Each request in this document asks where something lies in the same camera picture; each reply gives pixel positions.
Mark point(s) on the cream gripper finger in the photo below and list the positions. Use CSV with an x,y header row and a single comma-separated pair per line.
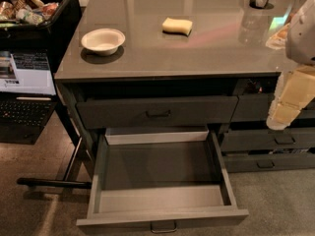
x,y
281,115
299,88

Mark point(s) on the yellow sponge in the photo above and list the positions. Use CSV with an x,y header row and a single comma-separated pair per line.
x,y
177,26

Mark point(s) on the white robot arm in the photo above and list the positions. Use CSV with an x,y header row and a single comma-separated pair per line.
x,y
301,61

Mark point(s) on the grey middle right drawer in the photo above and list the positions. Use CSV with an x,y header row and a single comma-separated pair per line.
x,y
243,140

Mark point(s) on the grey bottom right drawer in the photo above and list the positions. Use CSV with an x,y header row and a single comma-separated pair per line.
x,y
268,162

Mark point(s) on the open grey bottom drawer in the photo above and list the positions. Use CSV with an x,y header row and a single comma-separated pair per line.
x,y
160,188

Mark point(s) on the white middle drawer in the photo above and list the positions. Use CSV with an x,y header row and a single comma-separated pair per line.
x,y
156,135

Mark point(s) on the grey top left drawer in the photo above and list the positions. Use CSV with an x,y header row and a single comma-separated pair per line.
x,y
152,112

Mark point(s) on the white paper bowl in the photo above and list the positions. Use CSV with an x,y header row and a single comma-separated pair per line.
x,y
103,42

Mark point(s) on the black stand leg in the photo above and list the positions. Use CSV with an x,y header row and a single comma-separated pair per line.
x,y
67,176

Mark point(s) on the black plastic bin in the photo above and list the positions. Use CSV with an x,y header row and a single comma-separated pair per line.
x,y
61,24

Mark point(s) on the open black laptop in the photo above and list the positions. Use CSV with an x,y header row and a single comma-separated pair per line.
x,y
27,96

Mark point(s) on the snack packets in bin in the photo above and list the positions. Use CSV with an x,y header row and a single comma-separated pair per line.
x,y
30,12

